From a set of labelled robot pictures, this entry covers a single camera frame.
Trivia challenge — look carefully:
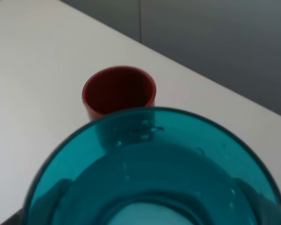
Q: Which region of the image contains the red plastic cup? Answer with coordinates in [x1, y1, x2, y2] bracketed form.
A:
[81, 66, 156, 120]

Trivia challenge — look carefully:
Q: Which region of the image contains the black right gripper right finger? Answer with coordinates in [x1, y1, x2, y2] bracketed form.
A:
[235, 178, 275, 218]

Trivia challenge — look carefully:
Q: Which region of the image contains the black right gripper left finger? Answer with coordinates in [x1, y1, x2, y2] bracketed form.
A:
[36, 179, 72, 211]

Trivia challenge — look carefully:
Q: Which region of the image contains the teal transparent plastic cup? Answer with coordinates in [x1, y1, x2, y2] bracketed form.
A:
[21, 107, 281, 225]

